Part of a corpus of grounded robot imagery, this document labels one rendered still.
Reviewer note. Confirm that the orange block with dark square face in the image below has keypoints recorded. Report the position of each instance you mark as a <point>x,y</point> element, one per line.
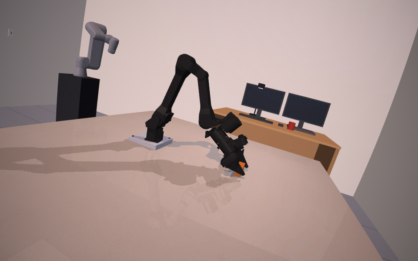
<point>242,166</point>

